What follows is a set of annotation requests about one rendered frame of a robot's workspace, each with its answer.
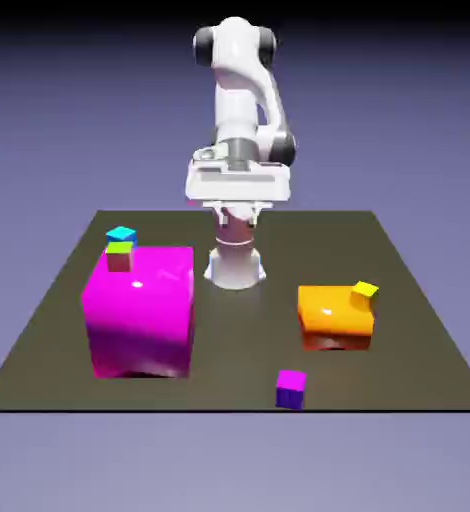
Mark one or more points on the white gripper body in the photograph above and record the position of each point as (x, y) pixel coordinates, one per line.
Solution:
(237, 184)

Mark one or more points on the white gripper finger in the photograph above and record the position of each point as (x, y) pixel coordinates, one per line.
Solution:
(222, 216)
(254, 216)

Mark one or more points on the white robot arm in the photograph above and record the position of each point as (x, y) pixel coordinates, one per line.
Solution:
(235, 100)

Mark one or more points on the small cyan cube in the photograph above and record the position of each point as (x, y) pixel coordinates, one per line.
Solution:
(121, 233)

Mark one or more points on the small green cube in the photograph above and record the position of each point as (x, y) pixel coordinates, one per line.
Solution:
(119, 256)

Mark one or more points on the small yellow cube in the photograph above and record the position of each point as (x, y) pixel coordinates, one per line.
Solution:
(364, 292)

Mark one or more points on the small purple cube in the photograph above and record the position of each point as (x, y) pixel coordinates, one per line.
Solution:
(291, 390)

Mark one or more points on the large orange box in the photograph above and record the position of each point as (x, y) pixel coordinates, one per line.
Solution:
(333, 316)

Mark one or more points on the large magenta box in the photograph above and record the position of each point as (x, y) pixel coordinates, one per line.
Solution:
(139, 312)

